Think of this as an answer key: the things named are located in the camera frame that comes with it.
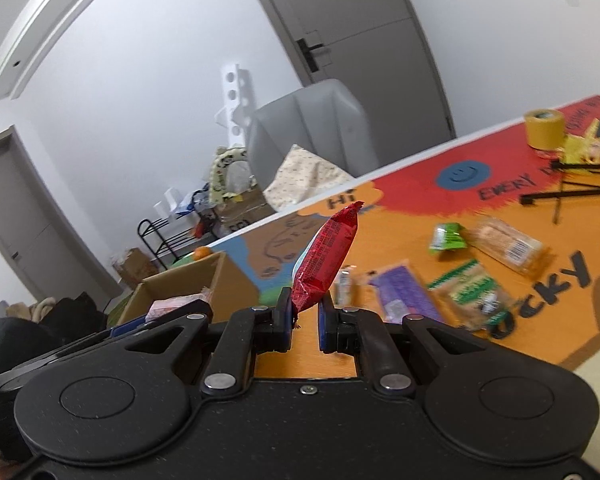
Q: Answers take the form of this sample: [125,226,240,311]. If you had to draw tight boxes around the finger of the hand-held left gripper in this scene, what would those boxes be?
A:
[107,301,213,342]

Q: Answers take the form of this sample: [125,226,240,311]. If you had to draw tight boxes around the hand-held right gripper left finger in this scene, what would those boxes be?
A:
[122,287,295,397]

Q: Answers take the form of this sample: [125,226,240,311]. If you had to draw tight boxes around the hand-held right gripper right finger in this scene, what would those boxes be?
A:
[317,294,487,397]

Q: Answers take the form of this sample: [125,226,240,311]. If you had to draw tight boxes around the small clear snack packet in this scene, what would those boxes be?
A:
[331,267,357,306]

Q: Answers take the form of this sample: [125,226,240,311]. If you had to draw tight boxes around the pink sausage packet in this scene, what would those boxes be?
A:
[146,287,212,322]

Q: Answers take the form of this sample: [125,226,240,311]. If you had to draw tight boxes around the red snack packet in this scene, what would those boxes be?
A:
[291,201,366,321]

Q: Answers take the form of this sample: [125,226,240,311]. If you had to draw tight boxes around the purple snack packet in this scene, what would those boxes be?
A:
[369,260,443,325]

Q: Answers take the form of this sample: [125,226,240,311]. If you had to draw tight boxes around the small green snack packet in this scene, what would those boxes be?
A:
[428,222,468,256]

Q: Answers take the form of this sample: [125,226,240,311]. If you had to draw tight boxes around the tan cracker packet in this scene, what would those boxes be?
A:
[467,216,546,278]

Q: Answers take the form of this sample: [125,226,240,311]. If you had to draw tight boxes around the black bag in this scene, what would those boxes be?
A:
[0,292,106,376]

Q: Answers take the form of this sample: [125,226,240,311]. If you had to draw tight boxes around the printed cardboard box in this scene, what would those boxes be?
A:
[111,247,156,288]

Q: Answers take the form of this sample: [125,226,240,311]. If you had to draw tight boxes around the black shoe rack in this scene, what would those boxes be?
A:
[137,195,216,271]

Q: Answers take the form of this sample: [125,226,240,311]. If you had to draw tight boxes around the taped cardboard box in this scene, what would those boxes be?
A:
[215,185,273,236]

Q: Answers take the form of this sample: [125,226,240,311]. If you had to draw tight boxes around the dotted cream cushion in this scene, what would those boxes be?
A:
[264,144,356,213]

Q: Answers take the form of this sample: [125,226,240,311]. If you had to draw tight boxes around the grey side door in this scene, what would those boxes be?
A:
[0,125,121,306]

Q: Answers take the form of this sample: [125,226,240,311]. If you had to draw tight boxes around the green striped bread packet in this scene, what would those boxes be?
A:
[427,260,523,331]

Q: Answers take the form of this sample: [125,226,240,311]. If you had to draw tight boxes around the grey chair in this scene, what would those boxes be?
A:
[245,79,381,196]

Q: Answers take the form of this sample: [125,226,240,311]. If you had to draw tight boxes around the white perforated board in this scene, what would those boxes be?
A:
[214,62,256,148]

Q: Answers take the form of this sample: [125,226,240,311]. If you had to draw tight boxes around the yellow tape roll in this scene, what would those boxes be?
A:
[524,108,567,151]

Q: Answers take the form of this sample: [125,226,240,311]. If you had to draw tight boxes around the yellow plastic toy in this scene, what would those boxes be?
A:
[560,132,600,166]

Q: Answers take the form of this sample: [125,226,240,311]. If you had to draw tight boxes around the black door handle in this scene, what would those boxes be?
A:
[296,37,331,73]

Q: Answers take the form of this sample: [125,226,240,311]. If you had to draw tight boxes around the black wire rack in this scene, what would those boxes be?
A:
[520,160,600,225]

